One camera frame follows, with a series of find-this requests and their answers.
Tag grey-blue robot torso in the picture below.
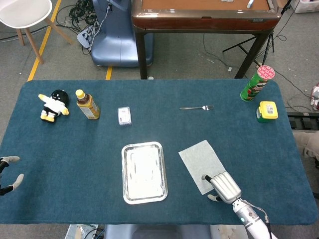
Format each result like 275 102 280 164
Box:
103 224 211 239

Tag white storage box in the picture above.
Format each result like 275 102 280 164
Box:
291 0 319 13

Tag red white power strip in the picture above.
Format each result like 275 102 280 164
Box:
310 83 319 111

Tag black and white plush doll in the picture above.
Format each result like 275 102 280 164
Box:
38 89 70 123

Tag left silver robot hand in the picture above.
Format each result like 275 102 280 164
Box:
0 155 25 196

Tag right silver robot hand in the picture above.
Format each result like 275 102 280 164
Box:
201 171 242 204

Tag long black floor cable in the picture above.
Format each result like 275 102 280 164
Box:
203 33 315 100

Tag metal fork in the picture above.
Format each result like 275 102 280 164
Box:
179 105 214 111

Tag stainless steel tray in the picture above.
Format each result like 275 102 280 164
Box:
121 141 168 205

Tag black floor cable bundle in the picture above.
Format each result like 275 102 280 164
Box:
56 0 100 34

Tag white chair wooden legs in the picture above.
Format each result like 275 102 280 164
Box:
0 0 74 65

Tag clear purple card box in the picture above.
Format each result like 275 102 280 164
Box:
117 106 133 126

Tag right arm wrist cable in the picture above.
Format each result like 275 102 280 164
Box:
249 203 273 235

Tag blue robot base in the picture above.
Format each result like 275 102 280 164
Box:
91 0 154 67

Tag green Pringles can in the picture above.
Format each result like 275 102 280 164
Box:
240 65 276 103

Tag clear plastic bag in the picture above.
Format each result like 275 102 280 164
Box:
66 224 100 239

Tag white paper sheet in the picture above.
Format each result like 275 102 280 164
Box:
178 139 227 195

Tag yellow-capped tea bottle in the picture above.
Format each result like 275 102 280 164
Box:
75 89 101 120

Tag beige sack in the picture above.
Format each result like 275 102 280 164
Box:
293 130 319 160

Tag grey power strip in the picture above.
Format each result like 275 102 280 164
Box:
76 24 97 49

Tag brown mahjong table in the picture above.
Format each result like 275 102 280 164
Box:
131 0 282 80

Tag blue felt table cover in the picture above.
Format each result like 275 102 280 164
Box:
0 79 319 226

